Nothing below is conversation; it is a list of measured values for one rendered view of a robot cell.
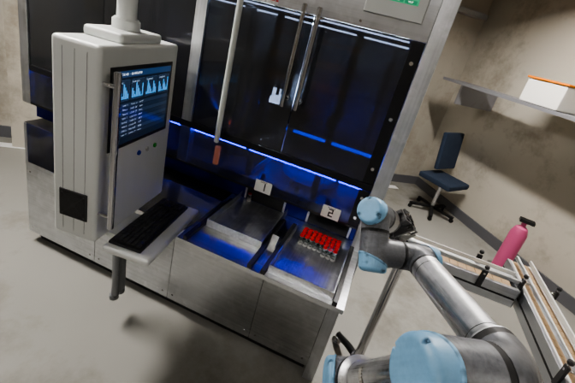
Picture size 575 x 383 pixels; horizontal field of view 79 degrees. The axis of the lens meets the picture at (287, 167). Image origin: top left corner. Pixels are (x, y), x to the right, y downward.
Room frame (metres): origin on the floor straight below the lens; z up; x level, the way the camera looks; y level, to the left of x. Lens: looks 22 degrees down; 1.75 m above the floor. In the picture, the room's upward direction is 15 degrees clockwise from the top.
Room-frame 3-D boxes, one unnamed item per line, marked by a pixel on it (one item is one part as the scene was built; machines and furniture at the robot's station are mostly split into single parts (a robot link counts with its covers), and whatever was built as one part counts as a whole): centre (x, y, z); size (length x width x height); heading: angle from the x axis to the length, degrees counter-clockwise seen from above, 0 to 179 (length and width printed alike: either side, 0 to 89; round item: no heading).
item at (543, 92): (3.32, -2.13, 1.72); 0.40 x 0.33 x 0.23; 21
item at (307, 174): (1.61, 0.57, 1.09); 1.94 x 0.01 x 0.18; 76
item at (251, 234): (1.40, 0.11, 0.90); 0.34 x 0.26 x 0.04; 166
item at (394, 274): (1.48, -0.66, 0.46); 0.09 x 0.09 x 0.77; 76
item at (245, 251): (1.29, -0.04, 0.87); 0.70 x 0.48 x 0.02; 76
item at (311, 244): (1.29, -0.22, 0.90); 0.18 x 0.02 x 0.05; 76
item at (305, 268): (1.21, -0.19, 0.90); 0.34 x 0.26 x 0.04; 166
